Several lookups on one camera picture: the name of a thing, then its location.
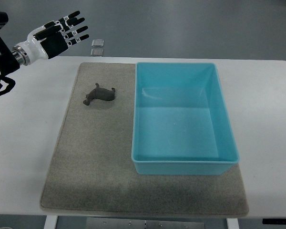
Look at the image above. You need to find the blue plastic box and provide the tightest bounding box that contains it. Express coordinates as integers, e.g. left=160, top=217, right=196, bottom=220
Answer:
left=132, top=62, right=239, bottom=175

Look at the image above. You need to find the metal table frame bar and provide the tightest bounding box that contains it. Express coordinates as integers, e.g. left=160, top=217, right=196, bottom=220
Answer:
left=85, top=218, right=205, bottom=229

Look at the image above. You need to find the floor socket plate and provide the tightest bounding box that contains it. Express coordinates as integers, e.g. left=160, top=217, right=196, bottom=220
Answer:
left=92, top=39, right=104, bottom=47
left=91, top=49, right=104, bottom=57

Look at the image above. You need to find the white right table leg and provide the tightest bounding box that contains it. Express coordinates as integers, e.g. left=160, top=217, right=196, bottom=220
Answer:
left=226, top=218, right=240, bottom=229

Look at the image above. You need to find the lower floor socket plate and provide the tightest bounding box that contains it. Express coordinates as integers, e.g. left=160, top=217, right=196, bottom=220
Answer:
left=91, top=49, right=104, bottom=57

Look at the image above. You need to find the white left table leg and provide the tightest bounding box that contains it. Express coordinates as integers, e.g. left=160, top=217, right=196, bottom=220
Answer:
left=43, top=215, right=58, bottom=229

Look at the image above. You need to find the upper floor socket plate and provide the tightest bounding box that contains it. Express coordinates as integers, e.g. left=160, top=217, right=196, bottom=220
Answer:
left=92, top=39, right=104, bottom=47

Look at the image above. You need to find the grey felt mat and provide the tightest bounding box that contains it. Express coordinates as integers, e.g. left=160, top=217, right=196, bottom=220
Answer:
left=40, top=63, right=249, bottom=218

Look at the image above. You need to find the white table leg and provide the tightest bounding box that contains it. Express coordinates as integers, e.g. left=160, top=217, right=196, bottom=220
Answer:
left=226, top=218, right=240, bottom=229
left=43, top=215, right=58, bottom=229

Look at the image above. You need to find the black table control panel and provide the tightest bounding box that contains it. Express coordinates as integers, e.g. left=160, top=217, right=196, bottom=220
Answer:
left=262, top=219, right=286, bottom=225

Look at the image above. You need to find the brown hippo toy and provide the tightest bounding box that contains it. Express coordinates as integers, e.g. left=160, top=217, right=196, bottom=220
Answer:
left=83, top=83, right=116, bottom=106

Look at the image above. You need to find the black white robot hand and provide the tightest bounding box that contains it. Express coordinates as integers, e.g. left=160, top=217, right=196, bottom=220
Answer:
left=12, top=11, right=89, bottom=66

